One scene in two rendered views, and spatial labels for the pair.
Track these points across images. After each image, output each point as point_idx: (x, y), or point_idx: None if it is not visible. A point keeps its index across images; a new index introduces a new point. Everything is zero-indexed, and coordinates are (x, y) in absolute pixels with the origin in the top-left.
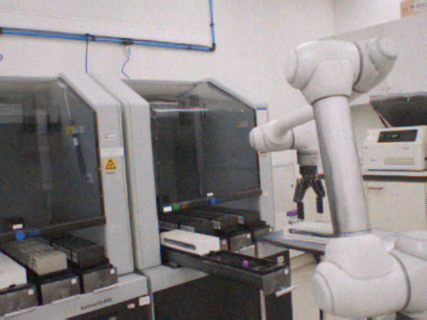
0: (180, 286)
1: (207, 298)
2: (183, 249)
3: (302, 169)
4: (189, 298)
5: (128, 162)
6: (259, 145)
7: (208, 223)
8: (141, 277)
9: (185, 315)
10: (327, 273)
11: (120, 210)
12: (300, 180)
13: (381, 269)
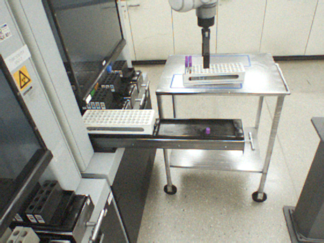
0: (121, 162)
1: (131, 155)
2: (122, 132)
3: (206, 22)
4: (125, 166)
5: (34, 62)
6: (188, 6)
7: (109, 91)
8: (102, 181)
9: (126, 180)
10: None
11: (54, 129)
12: (208, 34)
13: None
